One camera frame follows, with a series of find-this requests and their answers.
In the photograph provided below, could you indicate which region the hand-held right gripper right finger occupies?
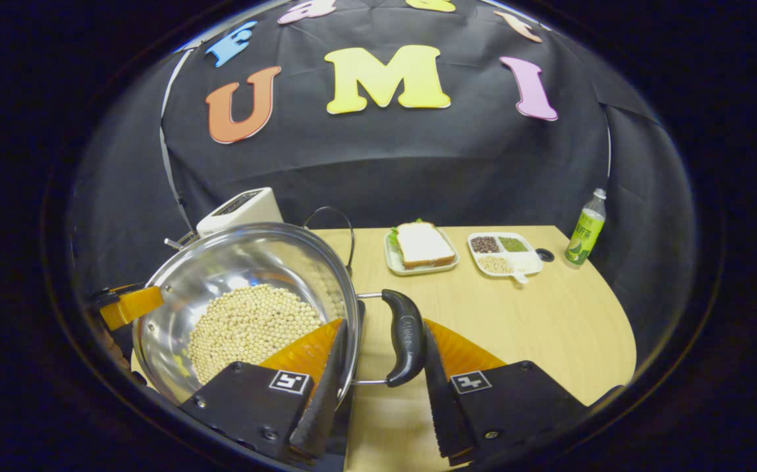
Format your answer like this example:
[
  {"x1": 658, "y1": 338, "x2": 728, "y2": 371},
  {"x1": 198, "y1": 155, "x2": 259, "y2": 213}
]
[{"x1": 423, "y1": 319, "x2": 622, "y2": 466}]

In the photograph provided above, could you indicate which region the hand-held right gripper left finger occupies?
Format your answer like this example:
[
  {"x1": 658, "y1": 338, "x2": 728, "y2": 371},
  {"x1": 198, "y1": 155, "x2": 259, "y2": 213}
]
[{"x1": 178, "y1": 319, "x2": 350, "y2": 463}]

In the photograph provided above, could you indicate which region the stainless steel pot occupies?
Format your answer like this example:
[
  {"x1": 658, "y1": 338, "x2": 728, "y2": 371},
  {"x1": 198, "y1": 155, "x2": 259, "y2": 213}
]
[{"x1": 133, "y1": 222, "x2": 426, "y2": 407}]

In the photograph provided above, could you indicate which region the pile of soybeans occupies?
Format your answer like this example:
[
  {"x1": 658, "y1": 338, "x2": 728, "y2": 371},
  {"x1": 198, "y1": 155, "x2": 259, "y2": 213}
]
[{"x1": 187, "y1": 284, "x2": 324, "y2": 385}]

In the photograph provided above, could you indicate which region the white toaster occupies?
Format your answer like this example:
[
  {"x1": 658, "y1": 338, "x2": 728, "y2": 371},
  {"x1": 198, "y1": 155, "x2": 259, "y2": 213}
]
[{"x1": 196, "y1": 187, "x2": 284, "y2": 238}]

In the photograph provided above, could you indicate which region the small rectangular plate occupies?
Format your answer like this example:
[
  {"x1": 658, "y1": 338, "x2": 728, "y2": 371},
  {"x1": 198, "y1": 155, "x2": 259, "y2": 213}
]
[{"x1": 384, "y1": 226, "x2": 460, "y2": 277}]

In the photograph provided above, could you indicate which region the sandwich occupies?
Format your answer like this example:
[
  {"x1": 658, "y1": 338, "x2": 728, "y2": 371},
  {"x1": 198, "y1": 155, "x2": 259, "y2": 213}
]
[{"x1": 392, "y1": 220, "x2": 456, "y2": 269}]

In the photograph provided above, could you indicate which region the white divided dish with grains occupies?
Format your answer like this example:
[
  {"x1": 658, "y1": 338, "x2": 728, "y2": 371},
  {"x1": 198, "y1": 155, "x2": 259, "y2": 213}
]
[{"x1": 467, "y1": 232, "x2": 544, "y2": 284}]

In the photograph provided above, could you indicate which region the green drink bottle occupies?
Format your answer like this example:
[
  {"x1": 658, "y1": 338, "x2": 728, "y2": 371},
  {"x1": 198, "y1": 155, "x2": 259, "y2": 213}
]
[{"x1": 564, "y1": 188, "x2": 607, "y2": 267}]

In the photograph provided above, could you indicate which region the black toaster cable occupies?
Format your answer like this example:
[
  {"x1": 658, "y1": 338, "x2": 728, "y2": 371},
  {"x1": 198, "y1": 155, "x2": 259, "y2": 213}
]
[{"x1": 301, "y1": 206, "x2": 356, "y2": 271}]

